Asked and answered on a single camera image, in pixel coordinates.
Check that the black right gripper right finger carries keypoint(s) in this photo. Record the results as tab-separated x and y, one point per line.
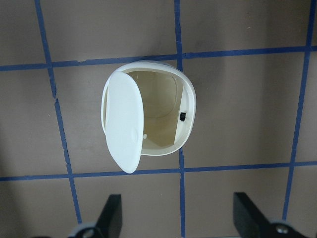
250	222

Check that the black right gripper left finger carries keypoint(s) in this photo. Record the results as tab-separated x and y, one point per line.
108	224

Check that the white trash can with lid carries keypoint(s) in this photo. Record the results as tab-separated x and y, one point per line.
147	108

